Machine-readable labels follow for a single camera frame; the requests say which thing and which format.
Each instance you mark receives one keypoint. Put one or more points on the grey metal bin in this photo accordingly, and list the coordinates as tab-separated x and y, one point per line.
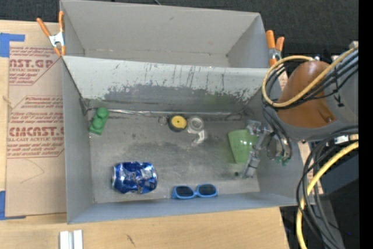
175	154

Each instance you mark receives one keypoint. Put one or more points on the crushed blue can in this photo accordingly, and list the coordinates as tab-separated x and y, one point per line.
134	177

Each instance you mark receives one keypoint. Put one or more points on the green toy brick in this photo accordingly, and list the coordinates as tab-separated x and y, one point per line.
99	122

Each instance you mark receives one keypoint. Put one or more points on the yellow and black toy wheel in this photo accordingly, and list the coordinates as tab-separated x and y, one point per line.
178	122

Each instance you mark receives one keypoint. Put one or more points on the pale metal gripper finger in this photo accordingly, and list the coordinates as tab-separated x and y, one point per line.
254	127
250	165

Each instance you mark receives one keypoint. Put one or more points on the green cup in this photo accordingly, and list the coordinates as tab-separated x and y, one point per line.
240	144

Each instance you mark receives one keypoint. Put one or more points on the brown cardboard board red print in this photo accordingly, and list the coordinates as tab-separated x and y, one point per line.
35	154

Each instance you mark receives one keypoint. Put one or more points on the blue sunglasses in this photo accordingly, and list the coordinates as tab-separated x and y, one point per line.
194	191

